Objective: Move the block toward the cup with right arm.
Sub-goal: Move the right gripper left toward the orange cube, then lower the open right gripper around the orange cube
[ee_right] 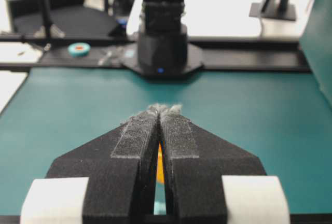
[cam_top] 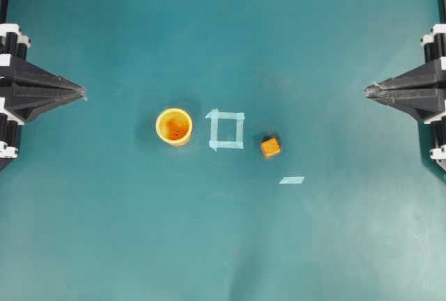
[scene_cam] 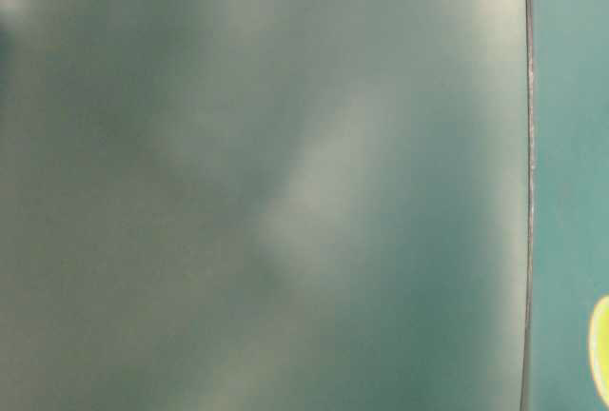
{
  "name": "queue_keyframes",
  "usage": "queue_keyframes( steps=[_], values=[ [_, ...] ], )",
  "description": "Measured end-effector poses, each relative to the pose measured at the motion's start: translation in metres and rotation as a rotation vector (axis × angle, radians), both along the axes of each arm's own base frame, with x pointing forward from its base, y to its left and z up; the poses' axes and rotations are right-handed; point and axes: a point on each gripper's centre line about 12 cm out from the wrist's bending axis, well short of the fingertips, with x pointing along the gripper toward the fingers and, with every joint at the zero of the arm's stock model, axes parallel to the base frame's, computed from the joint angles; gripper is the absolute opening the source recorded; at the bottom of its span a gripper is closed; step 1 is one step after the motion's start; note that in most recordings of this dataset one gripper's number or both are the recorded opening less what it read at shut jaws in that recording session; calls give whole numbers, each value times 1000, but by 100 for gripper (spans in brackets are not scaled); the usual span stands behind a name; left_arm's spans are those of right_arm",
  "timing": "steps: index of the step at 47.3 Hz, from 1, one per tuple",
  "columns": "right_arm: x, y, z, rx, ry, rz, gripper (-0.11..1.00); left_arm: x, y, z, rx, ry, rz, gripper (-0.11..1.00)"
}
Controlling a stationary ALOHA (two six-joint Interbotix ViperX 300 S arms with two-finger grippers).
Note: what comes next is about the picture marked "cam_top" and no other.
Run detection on teal table mat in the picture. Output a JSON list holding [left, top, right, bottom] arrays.
[[1, 0, 445, 300]]

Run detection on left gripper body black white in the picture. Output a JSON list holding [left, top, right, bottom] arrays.
[[0, 22, 32, 171]]

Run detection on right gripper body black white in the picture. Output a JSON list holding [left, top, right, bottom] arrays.
[[420, 22, 446, 171]]

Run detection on orange block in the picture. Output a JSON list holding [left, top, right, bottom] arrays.
[[260, 135, 282, 159]]

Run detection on light blue tape square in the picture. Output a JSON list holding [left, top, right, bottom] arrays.
[[206, 109, 245, 151]]

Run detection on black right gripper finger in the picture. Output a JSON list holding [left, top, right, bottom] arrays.
[[364, 56, 445, 96], [364, 88, 445, 122]]

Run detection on light blue tape strip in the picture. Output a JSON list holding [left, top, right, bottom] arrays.
[[279, 176, 305, 185]]

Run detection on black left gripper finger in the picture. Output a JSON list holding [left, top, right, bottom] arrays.
[[1, 55, 84, 92], [1, 86, 85, 123]]

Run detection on yellow orange plastic cup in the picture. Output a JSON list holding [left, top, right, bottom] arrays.
[[155, 108, 193, 147]]

